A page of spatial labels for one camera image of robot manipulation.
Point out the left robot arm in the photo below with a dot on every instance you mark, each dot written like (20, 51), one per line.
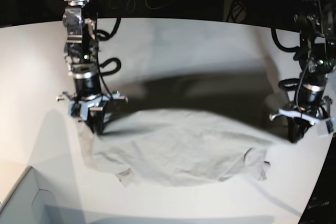
(316, 57)

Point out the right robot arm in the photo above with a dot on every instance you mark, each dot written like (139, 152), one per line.
(81, 53)

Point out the beige t-shirt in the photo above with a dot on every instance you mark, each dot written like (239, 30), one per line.
(177, 148)

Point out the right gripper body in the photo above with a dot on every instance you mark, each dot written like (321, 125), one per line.
(93, 106)

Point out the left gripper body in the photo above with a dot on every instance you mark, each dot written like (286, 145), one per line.
(319, 116)

